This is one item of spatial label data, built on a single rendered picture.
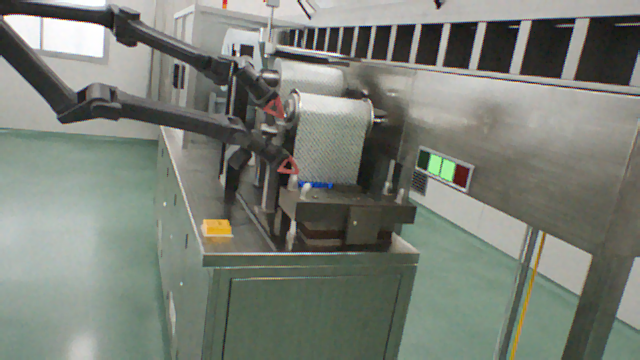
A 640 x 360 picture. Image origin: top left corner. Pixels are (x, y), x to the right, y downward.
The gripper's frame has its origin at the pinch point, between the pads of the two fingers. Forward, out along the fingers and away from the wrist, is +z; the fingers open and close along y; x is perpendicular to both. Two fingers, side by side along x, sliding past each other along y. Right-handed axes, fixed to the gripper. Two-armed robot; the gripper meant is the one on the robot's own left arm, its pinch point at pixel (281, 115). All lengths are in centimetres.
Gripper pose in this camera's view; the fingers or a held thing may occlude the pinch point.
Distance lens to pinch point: 153.5
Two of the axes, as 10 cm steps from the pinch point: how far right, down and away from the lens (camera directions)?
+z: 5.8, 6.5, 4.9
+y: 3.7, 3.2, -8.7
